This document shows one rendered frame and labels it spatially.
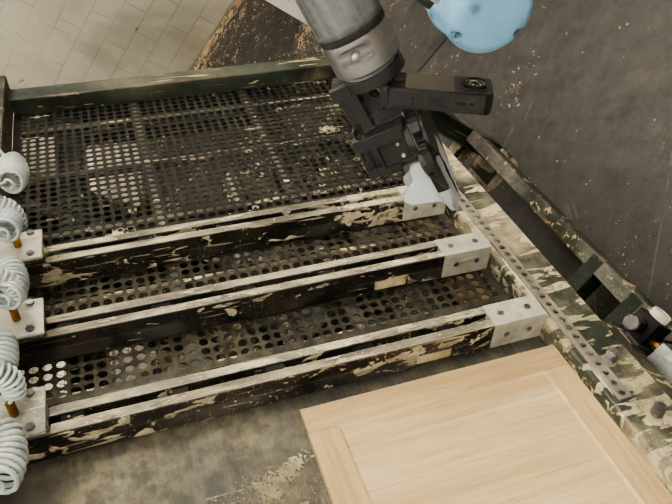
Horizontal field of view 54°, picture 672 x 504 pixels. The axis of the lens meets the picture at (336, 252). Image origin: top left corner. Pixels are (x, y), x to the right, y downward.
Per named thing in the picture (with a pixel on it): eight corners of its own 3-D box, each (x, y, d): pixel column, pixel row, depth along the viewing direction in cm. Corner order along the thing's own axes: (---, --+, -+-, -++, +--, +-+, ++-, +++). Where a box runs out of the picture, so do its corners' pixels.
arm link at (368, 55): (386, 1, 71) (382, 30, 65) (403, 39, 74) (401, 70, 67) (325, 31, 74) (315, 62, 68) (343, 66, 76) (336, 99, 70)
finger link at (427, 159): (435, 178, 80) (406, 120, 76) (449, 173, 80) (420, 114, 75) (436, 201, 77) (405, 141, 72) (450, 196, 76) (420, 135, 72)
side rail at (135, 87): (338, 91, 246) (339, 63, 239) (18, 131, 216) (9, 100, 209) (331, 82, 252) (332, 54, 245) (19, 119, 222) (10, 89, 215)
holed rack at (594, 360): (631, 397, 128) (632, 395, 128) (619, 401, 127) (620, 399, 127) (343, 53, 246) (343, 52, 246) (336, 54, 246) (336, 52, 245)
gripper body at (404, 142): (378, 151, 83) (333, 69, 77) (442, 126, 80) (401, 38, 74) (374, 186, 77) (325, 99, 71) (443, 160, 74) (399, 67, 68)
